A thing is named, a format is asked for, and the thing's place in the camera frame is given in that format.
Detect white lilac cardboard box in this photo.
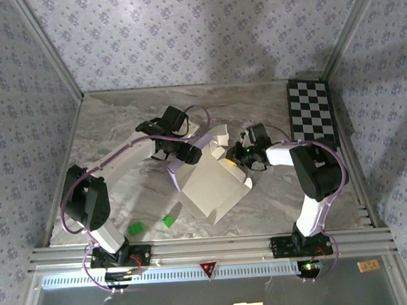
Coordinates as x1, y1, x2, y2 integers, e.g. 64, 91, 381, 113
164, 122, 255, 227

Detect black grey checkerboard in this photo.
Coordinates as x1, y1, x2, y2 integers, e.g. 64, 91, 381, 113
286, 78, 341, 153

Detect large green toy block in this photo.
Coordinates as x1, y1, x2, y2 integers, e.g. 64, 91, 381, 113
127, 222, 146, 236

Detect red triangle button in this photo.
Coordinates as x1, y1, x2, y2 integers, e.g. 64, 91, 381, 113
199, 261, 219, 281

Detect controller board with lights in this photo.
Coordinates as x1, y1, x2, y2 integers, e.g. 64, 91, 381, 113
297, 260, 326, 274

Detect black controller board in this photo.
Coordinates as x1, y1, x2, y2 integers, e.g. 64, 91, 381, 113
104, 270, 143, 285

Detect orange label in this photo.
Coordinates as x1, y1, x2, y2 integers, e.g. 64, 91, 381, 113
357, 259, 382, 274

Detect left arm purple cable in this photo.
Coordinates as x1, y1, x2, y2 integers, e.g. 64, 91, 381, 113
55, 104, 221, 297

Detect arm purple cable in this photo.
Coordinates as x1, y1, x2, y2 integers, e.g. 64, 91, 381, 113
55, 104, 221, 297
265, 119, 355, 286

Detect aluminium table side rail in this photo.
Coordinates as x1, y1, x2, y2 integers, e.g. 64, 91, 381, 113
35, 96, 93, 247
331, 78, 382, 230

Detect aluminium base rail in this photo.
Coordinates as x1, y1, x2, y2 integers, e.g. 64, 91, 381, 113
27, 229, 400, 274

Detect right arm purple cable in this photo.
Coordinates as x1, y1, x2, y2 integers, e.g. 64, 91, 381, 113
265, 119, 355, 286

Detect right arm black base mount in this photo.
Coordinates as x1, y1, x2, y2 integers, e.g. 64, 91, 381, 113
269, 233, 334, 259

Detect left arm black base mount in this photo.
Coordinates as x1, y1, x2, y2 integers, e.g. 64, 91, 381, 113
89, 244, 153, 270

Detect slotted grey cable duct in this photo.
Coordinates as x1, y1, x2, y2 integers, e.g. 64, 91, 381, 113
42, 260, 301, 289

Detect aluminium frame post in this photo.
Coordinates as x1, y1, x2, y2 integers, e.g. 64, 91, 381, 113
10, 0, 85, 104
318, 0, 389, 82

